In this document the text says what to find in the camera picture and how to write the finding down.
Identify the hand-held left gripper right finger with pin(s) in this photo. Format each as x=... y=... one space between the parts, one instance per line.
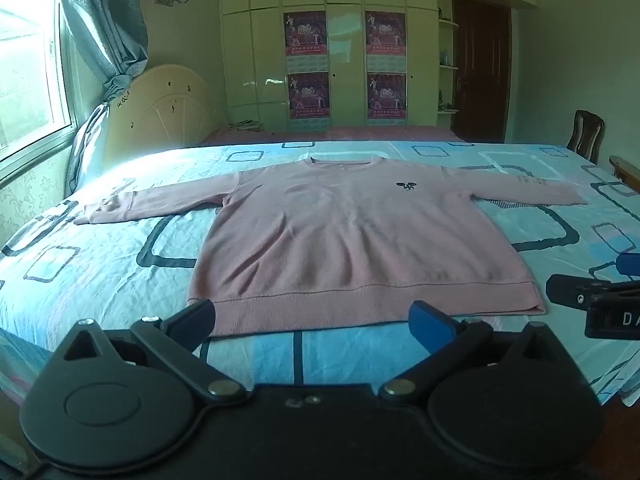
x=429 y=321

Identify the wooden bed footboard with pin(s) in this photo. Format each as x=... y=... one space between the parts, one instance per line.
x=627 y=170

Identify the cream corner shelves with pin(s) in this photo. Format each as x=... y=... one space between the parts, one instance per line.
x=447 y=66

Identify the stack of papers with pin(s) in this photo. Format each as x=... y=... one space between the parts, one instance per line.
x=246 y=125

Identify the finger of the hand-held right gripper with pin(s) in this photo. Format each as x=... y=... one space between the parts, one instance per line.
x=570 y=291
x=629 y=263

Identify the pink bed cover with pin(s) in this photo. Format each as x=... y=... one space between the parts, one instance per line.
x=350 y=133

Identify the pink long-sleeved sweater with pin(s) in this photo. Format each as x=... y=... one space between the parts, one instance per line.
x=350 y=240

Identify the striped pillow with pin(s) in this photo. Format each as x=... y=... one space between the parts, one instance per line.
x=87 y=150

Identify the bed with blue patterned sheet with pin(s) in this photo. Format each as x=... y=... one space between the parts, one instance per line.
x=100 y=270

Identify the pink wall poster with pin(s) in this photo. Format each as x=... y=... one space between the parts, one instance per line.
x=386 y=97
x=385 y=35
x=309 y=95
x=305 y=35

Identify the cream wardrobe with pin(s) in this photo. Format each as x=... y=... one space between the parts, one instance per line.
x=265 y=60

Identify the window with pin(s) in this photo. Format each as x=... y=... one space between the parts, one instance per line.
x=25 y=70

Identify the brown wooden door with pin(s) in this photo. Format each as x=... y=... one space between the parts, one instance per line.
x=482 y=70

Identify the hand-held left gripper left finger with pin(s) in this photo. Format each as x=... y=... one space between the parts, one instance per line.
x=192 y=317

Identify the cream round headboard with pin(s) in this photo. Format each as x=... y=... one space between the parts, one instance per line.
x=165 y=105

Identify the dark wooden chair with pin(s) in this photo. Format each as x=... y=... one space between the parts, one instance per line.
x=585 y=132

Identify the blue-grey curtain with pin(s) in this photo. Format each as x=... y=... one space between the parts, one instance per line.
x=105 y=25

